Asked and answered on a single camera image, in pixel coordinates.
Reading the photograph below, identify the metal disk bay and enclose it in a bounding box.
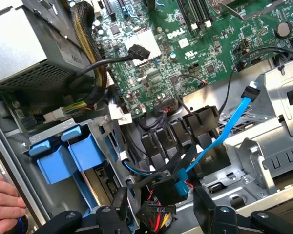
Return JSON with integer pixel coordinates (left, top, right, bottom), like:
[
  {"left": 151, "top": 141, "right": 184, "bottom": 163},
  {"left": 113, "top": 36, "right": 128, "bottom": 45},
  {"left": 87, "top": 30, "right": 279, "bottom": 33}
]
[{"left": 3, "top": 114, "right": 144, "bottom": 234}]

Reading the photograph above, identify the silver power supply unit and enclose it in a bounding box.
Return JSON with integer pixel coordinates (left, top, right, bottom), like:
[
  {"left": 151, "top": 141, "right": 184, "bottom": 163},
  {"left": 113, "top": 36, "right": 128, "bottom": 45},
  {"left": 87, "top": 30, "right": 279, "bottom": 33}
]
[{"left": 0, "top": 0, "right": 93, "bottom": 90}]

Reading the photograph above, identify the green motherboard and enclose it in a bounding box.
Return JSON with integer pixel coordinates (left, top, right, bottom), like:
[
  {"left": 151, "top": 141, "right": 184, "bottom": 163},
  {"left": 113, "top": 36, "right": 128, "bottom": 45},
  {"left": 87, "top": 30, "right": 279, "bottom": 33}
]
[{"left": 87, "top": 0, "right": 293, "bottom": 120}]

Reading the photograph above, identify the black plastic cable guide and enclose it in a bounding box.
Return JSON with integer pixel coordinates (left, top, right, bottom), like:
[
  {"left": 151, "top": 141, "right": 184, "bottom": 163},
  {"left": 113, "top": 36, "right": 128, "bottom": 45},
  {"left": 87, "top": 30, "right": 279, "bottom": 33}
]
[{"left": 140, "top": 105, "right": 231, "bottom": 176}]

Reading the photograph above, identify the round coin battery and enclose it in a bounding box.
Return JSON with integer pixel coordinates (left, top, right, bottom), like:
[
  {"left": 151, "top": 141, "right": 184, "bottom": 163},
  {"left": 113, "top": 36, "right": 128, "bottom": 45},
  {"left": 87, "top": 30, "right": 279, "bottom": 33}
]
[{"left": 274, "top": 22, "right": 292, "bottom": 39}]

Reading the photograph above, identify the black blue round knob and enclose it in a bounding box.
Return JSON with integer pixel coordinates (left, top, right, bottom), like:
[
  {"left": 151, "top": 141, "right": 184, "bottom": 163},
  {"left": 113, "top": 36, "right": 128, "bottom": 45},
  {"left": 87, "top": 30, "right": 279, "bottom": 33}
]
[{"left": 14, "top": 214, "right": 31, "bottom": 234}]

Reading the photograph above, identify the empty blue disk carrier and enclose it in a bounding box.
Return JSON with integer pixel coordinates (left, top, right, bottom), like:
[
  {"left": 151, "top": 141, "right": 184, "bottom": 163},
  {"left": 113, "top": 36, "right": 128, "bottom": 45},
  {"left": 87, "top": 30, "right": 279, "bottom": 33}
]
[{"left": 28, "top": 140, "right": 100, "bottom": 214}]

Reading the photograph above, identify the person's bare hand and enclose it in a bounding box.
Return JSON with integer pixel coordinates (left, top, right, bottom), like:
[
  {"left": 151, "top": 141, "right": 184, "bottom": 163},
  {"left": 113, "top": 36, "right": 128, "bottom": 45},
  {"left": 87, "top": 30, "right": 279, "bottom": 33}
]
[{"left": 0, "top": 173, "right": 27, "bottom": 234}]

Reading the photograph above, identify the metal CPU socket cover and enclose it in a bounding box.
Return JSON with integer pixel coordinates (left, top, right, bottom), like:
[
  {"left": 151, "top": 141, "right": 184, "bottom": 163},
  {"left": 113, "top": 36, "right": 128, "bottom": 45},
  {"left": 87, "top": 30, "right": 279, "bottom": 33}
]
[{"left": 209, "top": 0, "right": 290, "bottom": 20}]

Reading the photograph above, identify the braided yellow black wire bundle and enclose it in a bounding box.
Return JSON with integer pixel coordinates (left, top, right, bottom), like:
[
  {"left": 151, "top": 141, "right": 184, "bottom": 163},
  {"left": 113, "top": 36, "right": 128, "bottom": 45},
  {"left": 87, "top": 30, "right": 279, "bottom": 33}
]
[{"left": 69, "top": 0, "right": 108, "bottom": 112}]

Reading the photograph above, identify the open PC case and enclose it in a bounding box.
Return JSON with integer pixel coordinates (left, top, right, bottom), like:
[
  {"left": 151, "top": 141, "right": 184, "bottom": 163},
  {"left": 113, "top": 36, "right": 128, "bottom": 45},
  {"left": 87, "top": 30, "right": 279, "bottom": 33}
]
[{"left": 0, "top": 0, "right": 293, "bottom": 234}]

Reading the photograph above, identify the thick black wire angled plug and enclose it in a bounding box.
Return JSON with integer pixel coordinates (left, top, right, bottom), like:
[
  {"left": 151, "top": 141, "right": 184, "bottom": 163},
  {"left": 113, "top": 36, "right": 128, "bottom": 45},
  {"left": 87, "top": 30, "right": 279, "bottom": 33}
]
[{"left": 69, "top": 44, "right": 151, "bottom": 85}]

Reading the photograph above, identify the silver metal drive cage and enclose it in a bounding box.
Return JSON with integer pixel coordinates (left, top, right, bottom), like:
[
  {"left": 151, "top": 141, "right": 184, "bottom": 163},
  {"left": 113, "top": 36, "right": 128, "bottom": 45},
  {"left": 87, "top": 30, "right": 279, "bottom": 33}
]
[{"left": 222, "top": 59, "right": 293, "bottom": 198}]

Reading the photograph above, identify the black RAM slot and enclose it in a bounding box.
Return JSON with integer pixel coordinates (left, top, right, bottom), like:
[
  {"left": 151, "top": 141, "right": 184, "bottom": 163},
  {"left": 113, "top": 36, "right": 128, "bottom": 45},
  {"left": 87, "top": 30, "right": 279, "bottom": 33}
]
[
  {"left": 190, "top": 0, "right": 213, "bottom": 29},
  {"left": 177, "top": 0, "right": 199, "bottom": 31}
]

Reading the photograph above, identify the blue SATA wire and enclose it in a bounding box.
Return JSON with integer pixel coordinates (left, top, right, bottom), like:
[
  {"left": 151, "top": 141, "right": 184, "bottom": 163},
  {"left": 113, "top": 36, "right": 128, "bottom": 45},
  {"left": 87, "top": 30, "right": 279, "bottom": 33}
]
[{"left": 122, "top": 81, "right": 261, "bottom": 177}]

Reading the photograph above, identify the silver chipset heat sink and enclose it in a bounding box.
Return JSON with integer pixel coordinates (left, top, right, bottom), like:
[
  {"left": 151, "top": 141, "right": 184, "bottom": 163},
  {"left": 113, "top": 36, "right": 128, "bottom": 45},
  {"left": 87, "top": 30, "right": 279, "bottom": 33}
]
[{"left": 124, "top": 28, "right": 162, "bottom": 67}]

